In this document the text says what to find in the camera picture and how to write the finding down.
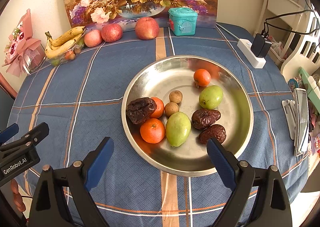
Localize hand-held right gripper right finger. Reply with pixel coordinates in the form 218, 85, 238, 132
206, 138, 293, 227

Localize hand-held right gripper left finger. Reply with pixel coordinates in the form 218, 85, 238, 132
28, 137, 115, 227

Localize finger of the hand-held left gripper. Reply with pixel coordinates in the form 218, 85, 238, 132
0, 123, 20, 144
21, 122, 50, 147

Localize dried red date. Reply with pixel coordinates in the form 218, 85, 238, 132
191, 108, 221, 130
126, 97, 157, 125
198, 124, 227, 145

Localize round metal bowl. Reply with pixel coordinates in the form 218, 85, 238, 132
121, 55, 254, 177

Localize green jujube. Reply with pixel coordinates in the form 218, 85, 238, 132
199, 85, 223, 110
165, 112, 192, 148

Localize orange tangerine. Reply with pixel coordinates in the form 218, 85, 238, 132
193, 68, 212, 87
149, 97, 165, 119
139, 118, 166, 144

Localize small brown longan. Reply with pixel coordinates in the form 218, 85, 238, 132
164, 102, 180, 117
169, 91, 182, 104

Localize person's left hand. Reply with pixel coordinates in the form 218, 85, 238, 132
11, 179, 27, 214

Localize blue plaid tablecloth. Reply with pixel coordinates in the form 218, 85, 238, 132
7, 21, 310, 227

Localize bananas in clear tray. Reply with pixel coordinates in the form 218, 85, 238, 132
46, 42, 85, 67

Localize white phone stand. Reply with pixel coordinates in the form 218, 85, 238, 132
281, 100, 298, 140

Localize yellow banana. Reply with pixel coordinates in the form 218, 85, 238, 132
45, 33, 84, 59
47, 26, 86, 46

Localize smartphone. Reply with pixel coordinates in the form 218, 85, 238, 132
292, 88, 310, 156

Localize pink flower bouquet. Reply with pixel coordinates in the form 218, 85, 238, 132
2, 9, 42, 76

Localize small round patterned tin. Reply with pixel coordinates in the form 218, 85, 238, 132
287, 78, 300, 91

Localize red apple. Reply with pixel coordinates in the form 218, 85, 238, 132
84, 29, 103, 48
101, 23, 123, 43
135, 17, 160, 40

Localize white power strip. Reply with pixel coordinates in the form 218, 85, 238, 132
237, 39, 267, 68

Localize mint green box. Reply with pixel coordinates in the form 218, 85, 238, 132
299, 67, 320, 115

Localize black charger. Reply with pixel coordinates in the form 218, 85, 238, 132
251, 33, 272, 58

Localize white slatted furniture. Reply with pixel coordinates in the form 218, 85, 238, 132
280, 12, 320, 76

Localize teal toy house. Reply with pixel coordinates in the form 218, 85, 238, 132
168, 7, 198, 36

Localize white power cord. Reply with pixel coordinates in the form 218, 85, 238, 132
216, 23, 241, 42

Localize black cable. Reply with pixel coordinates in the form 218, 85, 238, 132
262, 9, 320, 36

